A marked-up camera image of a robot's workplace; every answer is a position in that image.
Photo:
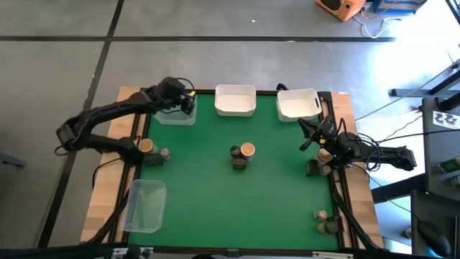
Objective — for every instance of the blue box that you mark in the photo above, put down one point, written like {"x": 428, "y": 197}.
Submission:
{"x": 395, "y": 5}

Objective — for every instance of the black table frame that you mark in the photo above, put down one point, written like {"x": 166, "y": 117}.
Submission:
{"x": 233, "y": 252}

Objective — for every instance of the clear plastic container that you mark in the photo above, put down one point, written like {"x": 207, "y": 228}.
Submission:
{"x": 179, "y": 118}
{"x": 145, "y": 208}

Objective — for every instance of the dark square spice jar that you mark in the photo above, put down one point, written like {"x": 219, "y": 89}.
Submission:
{"x": 155, "y": 159}
{"x": 311, "y": 168}
{"x": 239, "y": 164}

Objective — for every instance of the white paper with black print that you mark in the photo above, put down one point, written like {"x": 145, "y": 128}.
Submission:
{"x": 445, "y": 119}

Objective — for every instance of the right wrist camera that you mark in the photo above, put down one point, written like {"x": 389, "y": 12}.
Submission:
{"x": 327, "y": 122}

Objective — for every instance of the green circuit board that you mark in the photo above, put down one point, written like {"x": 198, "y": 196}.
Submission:
{"x": 449, "y": 165}

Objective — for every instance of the orange speaker box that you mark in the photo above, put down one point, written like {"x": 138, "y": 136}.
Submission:
{"x": 341, "y": 9}

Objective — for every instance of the black computer mouse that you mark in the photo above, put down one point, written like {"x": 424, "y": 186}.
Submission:
{"x": 435, "y": 237}

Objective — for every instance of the white plastic bin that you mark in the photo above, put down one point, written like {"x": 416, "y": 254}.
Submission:
{"x": 296, "y": 108}
{"x": 235, "y": 102}

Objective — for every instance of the black metal stand base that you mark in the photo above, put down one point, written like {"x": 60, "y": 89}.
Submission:
{"x": 413, "y": 93}

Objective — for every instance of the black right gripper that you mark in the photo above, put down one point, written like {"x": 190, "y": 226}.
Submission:
{"x": 327, "y": 138}

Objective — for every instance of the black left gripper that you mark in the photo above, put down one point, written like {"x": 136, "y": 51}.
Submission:
{"x": 170, "y": 103}

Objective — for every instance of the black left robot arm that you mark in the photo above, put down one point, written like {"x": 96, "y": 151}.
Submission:
{"x": 108, "y": 109}

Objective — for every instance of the small grey-lid spice jar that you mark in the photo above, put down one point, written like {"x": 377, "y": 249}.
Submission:
{"x": 325, "y": 170}

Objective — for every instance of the tan-lid spice jar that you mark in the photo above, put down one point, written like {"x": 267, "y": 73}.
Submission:
{"x": 248, "y": 149}
{"x": 324, "y": 155}
{"x": 146, "y": 145}

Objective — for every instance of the black desk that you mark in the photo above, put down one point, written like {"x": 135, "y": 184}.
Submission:
{"x": 436, "y": 172}

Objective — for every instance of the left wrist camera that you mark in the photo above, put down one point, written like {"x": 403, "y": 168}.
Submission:
{"x": 170, "y": 87}

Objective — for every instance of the grey chair base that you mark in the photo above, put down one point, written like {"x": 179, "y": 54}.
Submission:
{"x": 10, "y": 160}

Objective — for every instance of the small pink-lid spice jar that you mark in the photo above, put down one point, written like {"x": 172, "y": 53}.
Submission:
{"x": 165, "y": 153}
{"x": 321, "y": 215}

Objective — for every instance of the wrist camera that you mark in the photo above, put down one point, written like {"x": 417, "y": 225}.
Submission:
{"x": 327, "y": 122}
{"x": 170, "y": 87}

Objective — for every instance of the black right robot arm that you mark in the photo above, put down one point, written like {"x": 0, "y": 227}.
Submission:
{"x": 391, "y": 154}

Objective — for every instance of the green table mat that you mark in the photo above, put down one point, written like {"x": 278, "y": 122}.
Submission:
{"x": 215, "y": 208}

